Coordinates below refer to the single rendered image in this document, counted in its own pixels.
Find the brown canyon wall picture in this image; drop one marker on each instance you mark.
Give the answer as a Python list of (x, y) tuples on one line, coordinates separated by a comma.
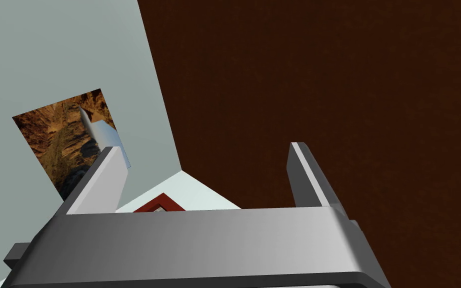
[(58, 138)]

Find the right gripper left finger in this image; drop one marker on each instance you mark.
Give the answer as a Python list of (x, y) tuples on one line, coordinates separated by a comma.
[(101, 184)]

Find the red framed picture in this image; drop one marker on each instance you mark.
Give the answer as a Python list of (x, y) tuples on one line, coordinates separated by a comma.
[(162, 203)]

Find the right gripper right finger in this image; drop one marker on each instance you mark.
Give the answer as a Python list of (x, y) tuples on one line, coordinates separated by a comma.
[(307, 181)]

